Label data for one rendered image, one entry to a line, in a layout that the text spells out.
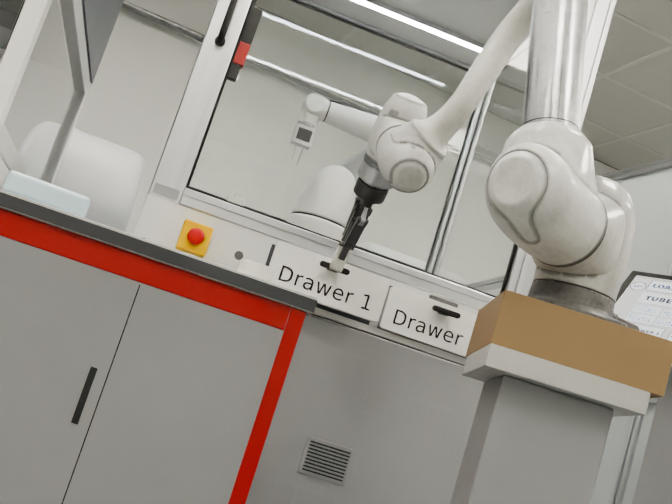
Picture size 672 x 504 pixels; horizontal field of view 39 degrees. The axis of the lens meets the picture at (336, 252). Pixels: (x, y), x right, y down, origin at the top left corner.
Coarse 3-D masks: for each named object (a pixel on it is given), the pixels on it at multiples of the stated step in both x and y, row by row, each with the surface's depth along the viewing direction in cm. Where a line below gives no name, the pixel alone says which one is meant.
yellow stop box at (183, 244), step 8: (184, 224) 226; (192, 224) 226; (200, 224) 227; (184, 232) 226; (208, 232) 227; (184, 240) 226; (208, 240) 227; (176, 248) 228; (184, 248) 225; (192, 248) 226; (200, 248) 226; (200, 256) 228
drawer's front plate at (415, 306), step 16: (400, 288) 239; (400, 304) 238; (416, 304) 239; (432, 304) 240; (384, 320) 237; (400, 320) 238; (416, 320) 239; (432, 320) 240; (448, 320) 241; (464, 320) 242; (416, 336) 238; (432, 336) 239; (464, 336) 241; (464, 352) 241
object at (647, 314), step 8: (640, 304) 246; (632, 312) 244; (640, 312) 243; (648, 312) 242; (656, 312) 241; (664, 312) 240; (632, 320) 241; (640, 320) 240; (648, 320) 239; (656, 320) 238; (664, 320) 238
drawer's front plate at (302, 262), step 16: (272, 256) 226; (288, 256) 227; (304, 256) 227; (320, 256) 228; (288, 272) 226; (304, 272) 227; (320, 272) 228; (352, 272) 230; (368, 272) 230; (320, 288) 227; (336, 288) 228; (352, 288) 229; (368, 288) 230; (384, 288) 231; (336, 304) 228; (352, 304) 229; (368, 304) 229; (368, 320) 230
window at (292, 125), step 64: (256, 0) 243; (320, 0) 247; (384, 0) 251; (448, 0) 255; (512, 0) 259; (256, 64) 241; (320, 64) 245; (384, 64) 249; (448, 64) 252; (512, 64) 257; (256, 128) 239; (320, 128) 243; (512, 128) 254; (256, 192) 237; (320, 192) 241; (448, 192) 248; (384, 256) 242; (448, 256) 246
